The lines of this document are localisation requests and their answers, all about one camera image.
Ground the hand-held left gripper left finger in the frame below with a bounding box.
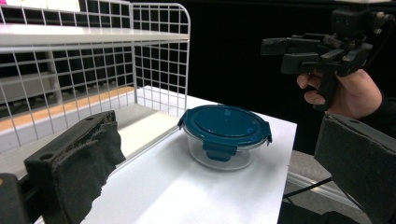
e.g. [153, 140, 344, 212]
[23, 110, 126, 224]

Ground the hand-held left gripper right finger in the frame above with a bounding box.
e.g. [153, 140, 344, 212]
[314, 113, 396, 224]

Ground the glass container with blue lid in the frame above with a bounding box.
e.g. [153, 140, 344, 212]
[177, 104, 274, 172]

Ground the white wire rack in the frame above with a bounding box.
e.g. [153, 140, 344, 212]
[0, 0, 191, 185]

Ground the light wooden board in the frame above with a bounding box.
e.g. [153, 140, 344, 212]
[0, 86, 135, 133]

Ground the black cable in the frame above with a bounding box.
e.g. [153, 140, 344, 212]
[283, 176, 333, 200]

